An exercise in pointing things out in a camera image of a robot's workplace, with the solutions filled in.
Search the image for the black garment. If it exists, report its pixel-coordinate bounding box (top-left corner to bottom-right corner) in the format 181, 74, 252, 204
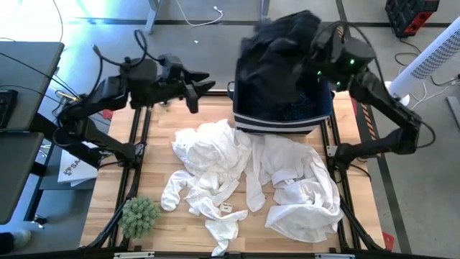
235, 9, 324, 109

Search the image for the white long-sleeve garment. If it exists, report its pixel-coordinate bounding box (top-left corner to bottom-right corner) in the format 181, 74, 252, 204
160, 168, 249, 257

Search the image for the black aluminium table frame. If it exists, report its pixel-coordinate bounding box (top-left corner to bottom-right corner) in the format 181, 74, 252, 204
0, 89, 460, 259

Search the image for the large grey desk top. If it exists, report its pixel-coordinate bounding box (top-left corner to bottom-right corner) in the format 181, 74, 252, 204
0, 41, 65, 132

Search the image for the grey metal plate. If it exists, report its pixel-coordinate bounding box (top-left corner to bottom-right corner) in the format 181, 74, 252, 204
445, 95, 460, 131

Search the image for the black red tool case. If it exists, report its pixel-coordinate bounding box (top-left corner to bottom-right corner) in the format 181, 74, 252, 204
384, 0, 441, 39

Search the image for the black desk caster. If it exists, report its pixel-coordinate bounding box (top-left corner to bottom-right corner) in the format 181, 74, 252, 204
31, 214, 48, 230

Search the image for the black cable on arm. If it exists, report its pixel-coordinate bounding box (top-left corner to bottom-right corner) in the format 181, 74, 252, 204
91, 28, 161, 70

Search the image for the green artificial plant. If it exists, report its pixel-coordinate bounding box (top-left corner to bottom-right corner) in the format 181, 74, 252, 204
118, 196, 161, 240

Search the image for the white collared shirt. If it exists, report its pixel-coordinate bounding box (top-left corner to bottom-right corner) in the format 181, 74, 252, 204
244, 133, 345, 244

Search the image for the navy white striped fabric bin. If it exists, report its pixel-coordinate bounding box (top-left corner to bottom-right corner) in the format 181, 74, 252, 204
226, 77, 335, 136

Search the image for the white cable with plug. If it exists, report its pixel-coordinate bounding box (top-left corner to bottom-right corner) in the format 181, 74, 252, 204
175, 0, 224, 28

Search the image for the black keyboard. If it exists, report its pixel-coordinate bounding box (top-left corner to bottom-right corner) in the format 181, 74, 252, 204
0, 88, 19, 130

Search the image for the small grey desk top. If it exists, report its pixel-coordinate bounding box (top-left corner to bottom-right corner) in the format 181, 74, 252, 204
0, 132, 45, 224

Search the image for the white tower fan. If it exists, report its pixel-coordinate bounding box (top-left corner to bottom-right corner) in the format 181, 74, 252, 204
388, 16, 460, 107

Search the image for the navy dotted garment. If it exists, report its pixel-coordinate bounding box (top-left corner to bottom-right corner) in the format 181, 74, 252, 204
278, 89, 319, 122

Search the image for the grey table leg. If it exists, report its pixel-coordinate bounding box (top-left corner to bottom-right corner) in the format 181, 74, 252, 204
259, 0, 271, 23
143, 0, 163, 34

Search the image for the person's shoe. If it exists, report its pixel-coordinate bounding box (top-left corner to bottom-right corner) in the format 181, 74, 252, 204
0, 230, 32, 255

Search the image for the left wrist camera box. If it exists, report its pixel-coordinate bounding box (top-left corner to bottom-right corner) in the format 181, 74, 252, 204
157, 53, 185, 82

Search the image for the white paper sheet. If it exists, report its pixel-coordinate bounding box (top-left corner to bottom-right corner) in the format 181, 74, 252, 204
57, 149, 98, 188

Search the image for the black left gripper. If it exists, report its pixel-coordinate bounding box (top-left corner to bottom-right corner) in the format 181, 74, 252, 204
152, 70, 217, 114

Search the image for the white fluffy towel garment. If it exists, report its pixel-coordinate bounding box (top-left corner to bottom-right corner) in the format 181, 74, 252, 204
171, 118, 254, 184

